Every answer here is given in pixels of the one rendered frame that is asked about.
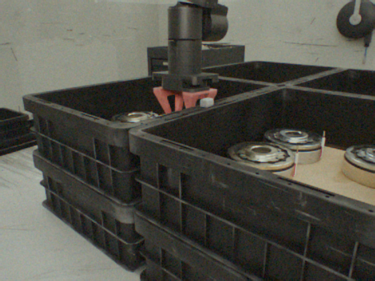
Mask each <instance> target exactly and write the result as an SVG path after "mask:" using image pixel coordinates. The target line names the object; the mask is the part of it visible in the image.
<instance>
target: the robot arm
mask: <svg viewBox="0 0 375 281"><path fill-rule="evenodd" d="M185 1H188V2H182V1H178V2H177V4H176V5H175V6H172V7H169V8H167V40H168V42H167V44H168V72H152V77H153V80H162V83H161V87H159V88H153V89H154V94H155V95H156V97H157V99H158V100H159V103H160V104H161V106H162V107H163V109H164V111H165V114H169V113H171V107H170V105H169V102H168V100H167V96H170V95H174V94H175V111H178V110H181V109H182V106H183V101H184V103H185V108H186V109H187V108H191V107H193V106H196V101H197V99H200V98H213V99H214V98H215V96H216V93H217V89H213V88H210V87H207V82H218V77H219V74H214V73H206V72H202V42H203V41H220V40H221V39H223V38H224V37H225V35H226V33H227V31H228V19H227V14H228V7H226V6H225V5H221V4H219V3H218V1H219V0H185ZM189 2H192V3H189Z"/></svg>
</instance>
